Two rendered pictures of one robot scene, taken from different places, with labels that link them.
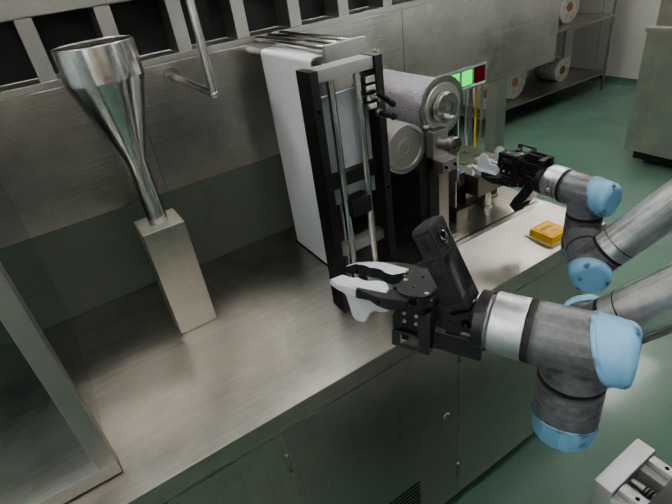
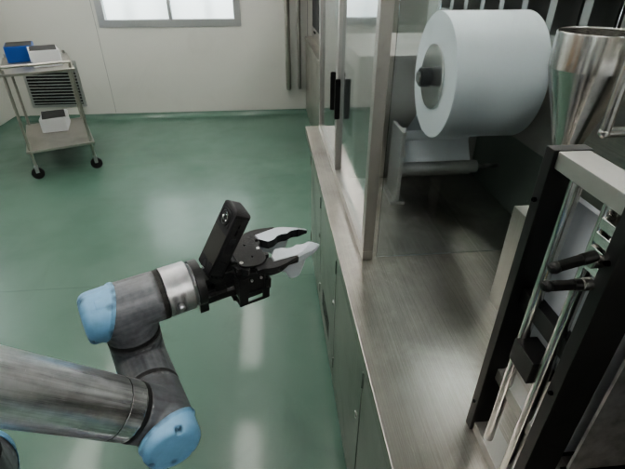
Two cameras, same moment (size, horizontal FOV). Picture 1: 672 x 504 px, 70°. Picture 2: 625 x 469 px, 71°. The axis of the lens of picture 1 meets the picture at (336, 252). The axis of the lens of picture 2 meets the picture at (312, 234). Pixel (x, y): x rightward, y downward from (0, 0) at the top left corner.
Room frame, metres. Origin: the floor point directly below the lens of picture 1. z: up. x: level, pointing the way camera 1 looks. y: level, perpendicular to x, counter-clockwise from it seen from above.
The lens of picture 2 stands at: (0.81, -0.58, 1.63)
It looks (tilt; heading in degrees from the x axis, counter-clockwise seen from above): 32 degrees down; 113
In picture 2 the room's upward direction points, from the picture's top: straight up
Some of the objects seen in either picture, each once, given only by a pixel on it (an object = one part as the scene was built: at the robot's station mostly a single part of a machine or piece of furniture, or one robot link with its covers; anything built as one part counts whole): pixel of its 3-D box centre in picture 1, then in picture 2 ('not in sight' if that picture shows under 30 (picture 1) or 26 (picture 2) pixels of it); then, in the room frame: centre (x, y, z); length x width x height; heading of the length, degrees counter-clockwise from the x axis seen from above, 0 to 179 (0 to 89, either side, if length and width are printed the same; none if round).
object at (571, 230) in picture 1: (581, 237); not in sight; (0.87, -0.54, 1.01); 0.11 x 0.08 x 0.11; 158
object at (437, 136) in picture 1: (442, 187); not in sight; (1.14, -0.30, 1.05); 0.06 x 0.05 x 0.31; 28
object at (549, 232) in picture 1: (549, 232); not in sight; (1.06, -0.57, 0.91); 0.07 x 0.07 x 0.02; 28
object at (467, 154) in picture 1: (448, 161); not in sight; (1.42, -0.40, 1.00); 0.40 x 0.16 x 0.06; 28
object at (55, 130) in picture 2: not in sight; (50, 106); (-2.97, 2.19, 0.51); 0.91 x 0.58 x 1.02; 142
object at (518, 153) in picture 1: (526, 170); not in sight; (1.03, -0.47, 1.12); 0.12 x 0.08 x 0.09; 28
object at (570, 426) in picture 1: (569, 393); (142, 363); (0.39, -0.26, 1.11); 0.11 x 0.08 x 0.11; 145
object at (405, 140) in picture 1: (375, 137); not in sight; (1.24, -0.15, 1.17); 0.26 x 0.12 x 0.12; 28
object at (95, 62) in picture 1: (98, 60); (596, 49); (0.94, 0.37, 1.50); 0.14 x 0.14 x 0.06
